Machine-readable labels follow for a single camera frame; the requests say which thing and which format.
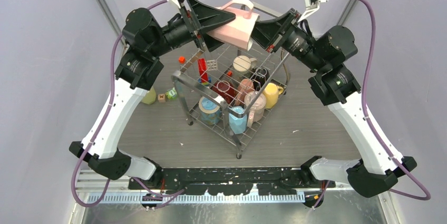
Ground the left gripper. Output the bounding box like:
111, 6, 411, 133
149, 0, 237, 59

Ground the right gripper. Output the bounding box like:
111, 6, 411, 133
241, 8, 326, 73

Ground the pink faceted mug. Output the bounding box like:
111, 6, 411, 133
207, 0, 259, 51

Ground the iridescent pink mug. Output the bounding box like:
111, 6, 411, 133
244, 91, 266, 127

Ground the pale yellow faceted mug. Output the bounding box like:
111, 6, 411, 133
141, 87, 157, 105

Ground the light blue faceted mug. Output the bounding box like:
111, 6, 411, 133
229, 106, 247, 134

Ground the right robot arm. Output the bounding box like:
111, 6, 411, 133
251, 9, 417, 198

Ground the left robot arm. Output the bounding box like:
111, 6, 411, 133
69, 0, 236, 189

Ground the red block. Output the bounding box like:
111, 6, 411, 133
198, 59, 208, 80

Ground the cream mug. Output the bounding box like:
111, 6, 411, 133
232, 55, 258, 77

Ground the black mug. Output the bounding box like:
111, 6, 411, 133
249, 66, 270, 91

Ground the salmon pink mug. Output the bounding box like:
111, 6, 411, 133
234, 79, 255, 106

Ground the dark red mug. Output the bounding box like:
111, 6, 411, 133
211, 80, 236, 104

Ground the green toy cube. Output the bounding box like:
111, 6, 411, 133
165, 87, 178, 100

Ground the wooden letter cube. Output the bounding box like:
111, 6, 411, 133
157, 93, 166, 103

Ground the blue butterfly mug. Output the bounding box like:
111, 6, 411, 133
198, 96, 221, 125

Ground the steel wire dish rack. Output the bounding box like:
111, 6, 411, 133
171, 44, 290, 159

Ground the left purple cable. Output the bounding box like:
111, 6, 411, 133
71, 0, 168, 208

